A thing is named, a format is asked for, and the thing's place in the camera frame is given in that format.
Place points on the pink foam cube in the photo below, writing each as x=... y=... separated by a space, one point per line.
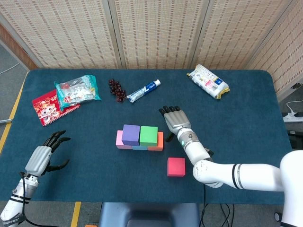
x=118 y=142

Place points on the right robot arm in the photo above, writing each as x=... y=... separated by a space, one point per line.
x=213 y=172

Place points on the white power strip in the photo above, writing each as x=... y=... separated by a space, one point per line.
x=292 y=117

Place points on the red snack packet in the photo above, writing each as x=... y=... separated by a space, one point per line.
x=47 y=111

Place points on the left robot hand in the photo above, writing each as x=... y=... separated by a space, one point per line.
x=38 y=159

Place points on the teal snack bag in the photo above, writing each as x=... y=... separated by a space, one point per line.
x=78 y=92

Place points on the black tape roll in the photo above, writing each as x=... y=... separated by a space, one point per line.
x=276 y=216

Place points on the purple foam cube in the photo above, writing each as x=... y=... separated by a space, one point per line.
x=130 y=134

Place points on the dark red grape bunch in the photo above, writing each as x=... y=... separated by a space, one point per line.
x=116 y=89

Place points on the dark equipment box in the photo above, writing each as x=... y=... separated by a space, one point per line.
x=296 y=139

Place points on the small orange object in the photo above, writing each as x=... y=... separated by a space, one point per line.
x=91 y=226

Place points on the red foam cube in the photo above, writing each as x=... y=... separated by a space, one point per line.
x=176 y=166

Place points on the teal felt table cover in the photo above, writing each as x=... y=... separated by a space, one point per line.
x=94 y=142

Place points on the green foam cube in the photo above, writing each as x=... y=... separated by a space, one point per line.
x=148 y=136

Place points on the white yellow snack bag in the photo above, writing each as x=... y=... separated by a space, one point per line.
x=208 y=81

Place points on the grey metal rod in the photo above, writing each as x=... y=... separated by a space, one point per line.
x=6 y=121

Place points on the orange foam cube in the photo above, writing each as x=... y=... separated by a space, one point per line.
x=160 y=142

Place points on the light blue foam cube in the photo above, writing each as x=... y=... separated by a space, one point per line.
x=140 y=148

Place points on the small black floor bracket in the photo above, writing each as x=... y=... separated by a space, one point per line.
x=294 y=86

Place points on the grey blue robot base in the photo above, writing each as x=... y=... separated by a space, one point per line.
x=149 y=212

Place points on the woven folding screen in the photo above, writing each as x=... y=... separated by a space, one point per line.
x=161 y=30

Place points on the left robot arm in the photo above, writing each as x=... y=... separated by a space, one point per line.
x=11 y=208

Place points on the blue white toothpaste tube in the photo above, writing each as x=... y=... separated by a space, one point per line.
x=142 y=91

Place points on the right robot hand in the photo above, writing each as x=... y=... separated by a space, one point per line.
x=176 y=120

